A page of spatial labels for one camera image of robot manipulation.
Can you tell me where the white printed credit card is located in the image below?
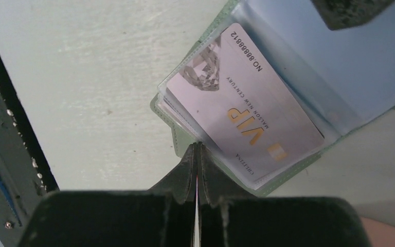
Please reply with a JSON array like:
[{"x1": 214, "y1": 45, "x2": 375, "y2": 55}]
[{"x1": 166, "y1": 23, "x2": 324, "y2": 185}]

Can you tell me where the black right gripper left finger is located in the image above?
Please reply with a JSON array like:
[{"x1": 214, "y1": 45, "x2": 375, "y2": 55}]
[{"x1": 148, "y1": 143, "x2": 198, "y2": 206}]

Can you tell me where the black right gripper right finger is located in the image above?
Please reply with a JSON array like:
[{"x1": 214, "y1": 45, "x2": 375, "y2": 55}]
[{"x1": 197, "y1": 142, "x2": 256, "y2": 208}]

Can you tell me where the pink oval plastic tray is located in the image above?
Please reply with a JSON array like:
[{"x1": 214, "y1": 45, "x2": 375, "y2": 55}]
[{"x1": 361, "y1": 217, "x2": 395, "y2": 247}]

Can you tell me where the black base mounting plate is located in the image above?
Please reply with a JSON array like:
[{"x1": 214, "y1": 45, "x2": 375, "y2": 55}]
[{"x1": 0, "y1": 57, "x2": 59, "y2": 246}]

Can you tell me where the green leather card holder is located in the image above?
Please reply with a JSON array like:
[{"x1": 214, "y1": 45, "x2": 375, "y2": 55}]
[{"x1": 150, "y1": 1, "x2": 395, "y2": 195}]

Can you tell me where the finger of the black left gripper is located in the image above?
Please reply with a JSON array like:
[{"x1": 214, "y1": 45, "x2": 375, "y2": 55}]
[{"x1": 311, "y1": 0, "x2": 395, "y2": 31}]

